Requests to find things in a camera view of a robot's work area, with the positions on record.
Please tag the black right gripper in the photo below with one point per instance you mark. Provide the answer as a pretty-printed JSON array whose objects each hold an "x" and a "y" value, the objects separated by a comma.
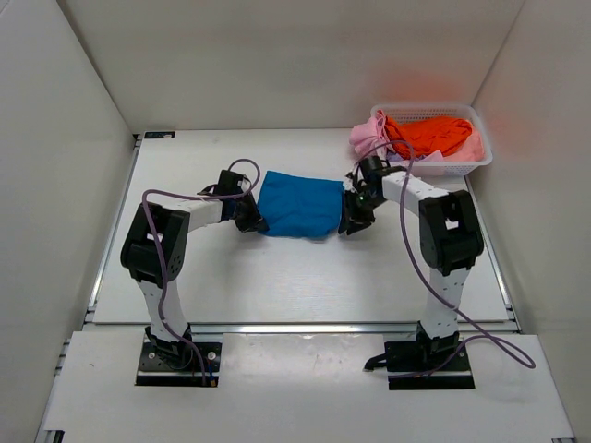
[{"x": 352, "y": 220}]

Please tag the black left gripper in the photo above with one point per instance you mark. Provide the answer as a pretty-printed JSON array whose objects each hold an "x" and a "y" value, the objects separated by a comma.
[{"x": 254, "y": 222}]

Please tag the blue t shirt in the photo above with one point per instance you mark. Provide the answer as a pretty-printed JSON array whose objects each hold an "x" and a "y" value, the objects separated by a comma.
[{"x": 300, "y": 207}]

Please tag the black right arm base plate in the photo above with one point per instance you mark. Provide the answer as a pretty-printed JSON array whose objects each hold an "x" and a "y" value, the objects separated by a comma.
[{"x": 425, "y": 364}]

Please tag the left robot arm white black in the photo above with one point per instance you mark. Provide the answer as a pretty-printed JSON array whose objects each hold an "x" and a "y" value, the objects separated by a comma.
[{"x": 154, "y": 253}]

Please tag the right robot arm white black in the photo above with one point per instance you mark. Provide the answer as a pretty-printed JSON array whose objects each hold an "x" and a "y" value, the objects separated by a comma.
[{"x": 450, "y": 239}]

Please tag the lavender t shirt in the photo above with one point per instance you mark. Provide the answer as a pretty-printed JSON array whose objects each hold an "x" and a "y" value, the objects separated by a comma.
[{"x": 396, "y": 159}]

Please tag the light pink t shirt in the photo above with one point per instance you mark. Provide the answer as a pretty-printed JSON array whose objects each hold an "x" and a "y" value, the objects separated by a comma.
[{"x": 471, "y": 151}]

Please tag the black label sticker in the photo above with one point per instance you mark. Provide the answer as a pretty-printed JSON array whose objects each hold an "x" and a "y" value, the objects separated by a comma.
[{"x": 159, "y": 135}]

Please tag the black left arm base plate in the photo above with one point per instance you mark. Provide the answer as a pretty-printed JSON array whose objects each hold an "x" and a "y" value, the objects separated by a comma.
[{"x": 175, "y": 364}]

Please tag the white plastic laundry basket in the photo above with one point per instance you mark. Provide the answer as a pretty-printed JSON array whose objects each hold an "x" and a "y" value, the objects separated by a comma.
[{"x": 408, "y": 112}]

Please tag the orange t shirt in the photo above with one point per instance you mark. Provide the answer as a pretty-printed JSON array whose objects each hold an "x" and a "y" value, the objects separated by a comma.
[{"x": 441, "y": 133}]

